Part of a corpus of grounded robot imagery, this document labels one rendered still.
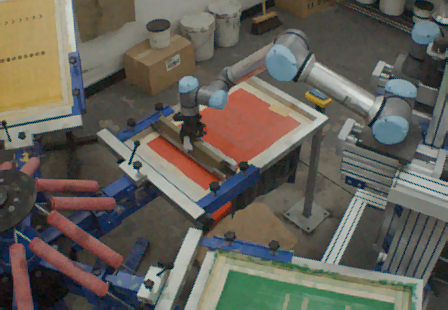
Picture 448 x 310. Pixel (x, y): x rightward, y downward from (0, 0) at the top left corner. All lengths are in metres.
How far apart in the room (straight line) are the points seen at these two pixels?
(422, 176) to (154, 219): 1.88
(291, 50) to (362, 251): 1.52
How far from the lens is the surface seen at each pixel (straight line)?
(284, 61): 1.66
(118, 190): 2.03
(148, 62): 4.14
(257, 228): 3.16
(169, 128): 2.26
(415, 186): 1.90
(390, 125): 1.68
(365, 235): 2.96
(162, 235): 3.19
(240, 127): 2.38
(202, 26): 4.43
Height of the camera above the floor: 2.49
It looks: 42 degrees down
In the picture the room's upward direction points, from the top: 2 degrees counter-clockwise
